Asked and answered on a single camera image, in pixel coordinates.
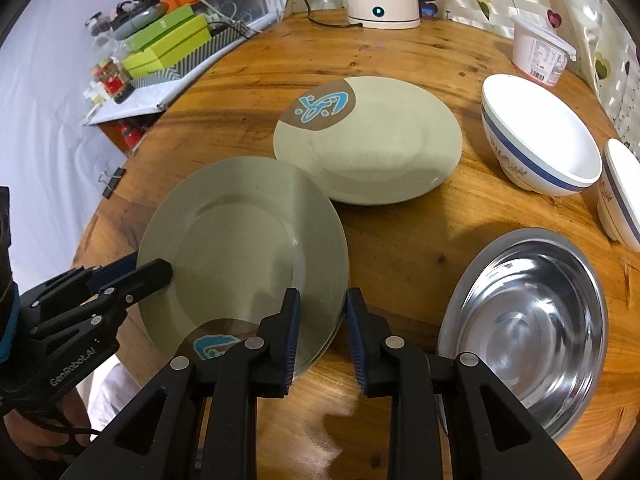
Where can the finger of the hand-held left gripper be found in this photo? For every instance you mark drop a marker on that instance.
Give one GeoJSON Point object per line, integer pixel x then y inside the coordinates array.
{"type": "Point", "coordinates": [120, 266]}
{"type": "Point", "coordinates": [150, 274]}

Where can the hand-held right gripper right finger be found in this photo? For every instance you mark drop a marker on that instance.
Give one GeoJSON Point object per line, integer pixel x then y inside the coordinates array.
{"type": "Point", "coordinates": [356, 340]}

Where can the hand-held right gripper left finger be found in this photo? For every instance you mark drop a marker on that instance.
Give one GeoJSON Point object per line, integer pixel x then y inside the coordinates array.
{"type": "Point", "coordinates": [293, 340]}

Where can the green plate with brown patch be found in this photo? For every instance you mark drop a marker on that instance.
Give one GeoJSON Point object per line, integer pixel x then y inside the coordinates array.
{"type": "Point", "coordinates": [240, 240]}
{"type": "Point", "coordinates": [370, 150]}

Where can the white bowl with blue stripe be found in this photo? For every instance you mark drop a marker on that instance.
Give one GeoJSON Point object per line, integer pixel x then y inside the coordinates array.
{"type": "Point", "coordinates": [540, 130]}
{"type": "Point", "coordinates": [620, 195]}

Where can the person's left hand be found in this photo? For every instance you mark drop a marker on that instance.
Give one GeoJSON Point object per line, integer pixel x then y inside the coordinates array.
{"type": "Point", "coordinates": [70, 422]}

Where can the white cloth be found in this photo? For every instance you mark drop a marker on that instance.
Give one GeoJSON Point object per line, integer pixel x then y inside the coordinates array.
{"type": "Point", "coordinates": [112, 390]}

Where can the black binder clip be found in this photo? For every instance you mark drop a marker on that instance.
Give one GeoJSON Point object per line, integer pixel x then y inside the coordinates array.
{"type": "Point", "coordinates": [112, 182]}

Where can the white shelf board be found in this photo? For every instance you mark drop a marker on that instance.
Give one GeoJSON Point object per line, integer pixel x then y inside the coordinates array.
{"type": "Point", "coordinates": [135, 102]}

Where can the stainless steel basin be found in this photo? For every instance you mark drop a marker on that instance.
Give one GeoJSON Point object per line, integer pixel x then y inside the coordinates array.
{"type": "Point", "coordinates": [525, 330]}

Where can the red toy jar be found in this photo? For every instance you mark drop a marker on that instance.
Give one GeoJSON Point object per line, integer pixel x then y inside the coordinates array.
{"type": "Point", "coordinates": [114, 80]}

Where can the striped box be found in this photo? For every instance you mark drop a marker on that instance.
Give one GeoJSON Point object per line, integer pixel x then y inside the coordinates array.
{"type": "Point", "coordinates": [200, 57]}

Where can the large green box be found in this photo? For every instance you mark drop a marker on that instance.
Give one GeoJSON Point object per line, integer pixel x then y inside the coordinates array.
{"type": "Point", "coordinates": [170, 47]}

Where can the small green box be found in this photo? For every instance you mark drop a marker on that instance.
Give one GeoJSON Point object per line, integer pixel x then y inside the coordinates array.
{"type": "Point", "coordinates": [160, 27]}

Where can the small glass jar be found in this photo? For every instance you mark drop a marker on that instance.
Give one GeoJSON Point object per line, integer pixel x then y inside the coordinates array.
{"type": "Point", "coordinates": [99, 24]}

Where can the grey round device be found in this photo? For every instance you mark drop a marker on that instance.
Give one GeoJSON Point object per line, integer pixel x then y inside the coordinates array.
{"type": "Point", "coordinates": [137, 22]}

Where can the white plastic tub with lid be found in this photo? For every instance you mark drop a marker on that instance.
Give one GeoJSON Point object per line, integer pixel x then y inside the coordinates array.
{"type": "Point", "coordinates": [537, 50]}

